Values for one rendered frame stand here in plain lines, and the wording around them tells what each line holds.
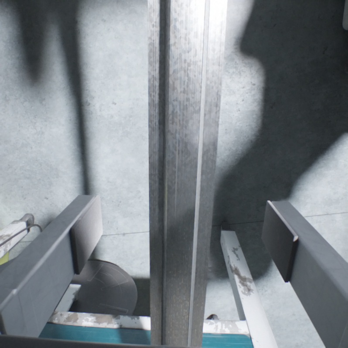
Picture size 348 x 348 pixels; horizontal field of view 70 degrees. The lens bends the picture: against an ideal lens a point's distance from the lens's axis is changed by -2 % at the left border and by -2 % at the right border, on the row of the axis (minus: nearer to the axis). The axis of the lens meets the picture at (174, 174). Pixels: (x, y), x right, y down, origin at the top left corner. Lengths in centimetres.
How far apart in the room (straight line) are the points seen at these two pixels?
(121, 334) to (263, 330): 32
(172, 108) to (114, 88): 80
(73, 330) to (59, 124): 72
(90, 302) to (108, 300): 6
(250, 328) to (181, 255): 46
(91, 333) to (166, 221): 47
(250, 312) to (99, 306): 52
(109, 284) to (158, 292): 78
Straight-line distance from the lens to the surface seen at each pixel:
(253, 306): 75
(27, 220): 122
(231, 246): 95
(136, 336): 66
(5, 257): 143
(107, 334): 67
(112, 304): 101
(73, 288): 104
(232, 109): 100
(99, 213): 16
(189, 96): 22
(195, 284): 31
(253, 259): 125
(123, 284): 108
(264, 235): 17
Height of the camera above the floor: 98
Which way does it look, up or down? 72 degrees down
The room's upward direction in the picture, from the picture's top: 174 degrees counter-clockwise
